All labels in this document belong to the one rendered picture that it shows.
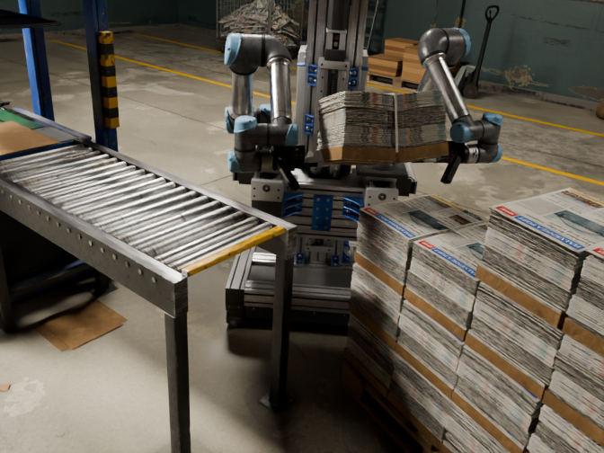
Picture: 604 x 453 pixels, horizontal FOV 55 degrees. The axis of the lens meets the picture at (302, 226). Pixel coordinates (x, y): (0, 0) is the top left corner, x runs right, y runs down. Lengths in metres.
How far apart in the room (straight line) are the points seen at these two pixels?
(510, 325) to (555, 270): 0.24
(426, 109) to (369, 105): 0.21
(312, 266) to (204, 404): 0.92
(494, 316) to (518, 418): 0.29
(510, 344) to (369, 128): 0.80
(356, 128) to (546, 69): 6.86
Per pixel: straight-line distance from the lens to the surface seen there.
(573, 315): 1.62
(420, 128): 2.04
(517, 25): 8.79
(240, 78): 2.34
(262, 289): 2.75
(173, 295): 1.73
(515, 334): 1.77
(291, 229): 2.03
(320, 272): 2.95
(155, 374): 2.65
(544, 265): 1.64
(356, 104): 1.96
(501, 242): 1.71
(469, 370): 1.93
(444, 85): 2.31
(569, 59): 8.60
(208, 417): 2.43
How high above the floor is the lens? 1.68
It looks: 26 degrees down
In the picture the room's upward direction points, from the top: 4 degrees clockwise
